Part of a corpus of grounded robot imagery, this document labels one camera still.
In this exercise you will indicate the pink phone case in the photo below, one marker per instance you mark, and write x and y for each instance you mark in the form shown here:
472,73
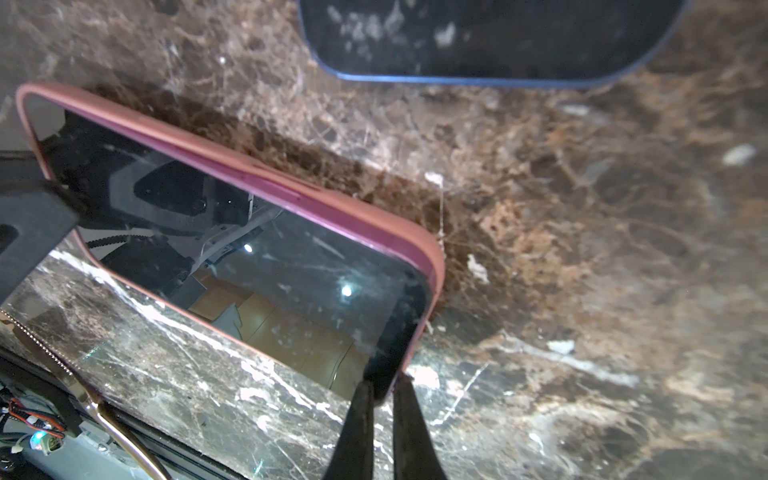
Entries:
336,204

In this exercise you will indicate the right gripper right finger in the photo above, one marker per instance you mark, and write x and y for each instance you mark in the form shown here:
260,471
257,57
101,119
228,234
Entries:
414,454

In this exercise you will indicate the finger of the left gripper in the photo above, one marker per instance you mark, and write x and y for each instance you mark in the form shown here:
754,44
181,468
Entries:
36,215

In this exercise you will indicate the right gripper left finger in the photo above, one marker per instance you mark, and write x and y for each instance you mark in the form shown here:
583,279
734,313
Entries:
353,456

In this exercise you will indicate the purple-edged phone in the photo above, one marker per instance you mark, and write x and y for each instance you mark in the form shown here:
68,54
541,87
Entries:
240,258

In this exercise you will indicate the blue-edged phone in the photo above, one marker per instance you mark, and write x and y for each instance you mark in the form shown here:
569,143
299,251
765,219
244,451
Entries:
505,43

